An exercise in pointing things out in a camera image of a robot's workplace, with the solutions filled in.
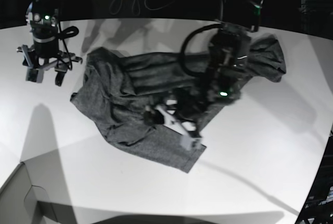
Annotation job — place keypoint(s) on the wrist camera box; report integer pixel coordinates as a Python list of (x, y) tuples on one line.
[(190, 142), (34, 75)]

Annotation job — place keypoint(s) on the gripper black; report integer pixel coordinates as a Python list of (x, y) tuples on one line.
[(192, 109), (42, 57)]

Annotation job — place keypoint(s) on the dark grey t-shirt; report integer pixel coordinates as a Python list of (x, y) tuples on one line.
[(117, 91)]

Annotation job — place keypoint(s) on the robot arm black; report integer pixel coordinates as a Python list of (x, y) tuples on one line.
[(219, 85), (43, 17)]

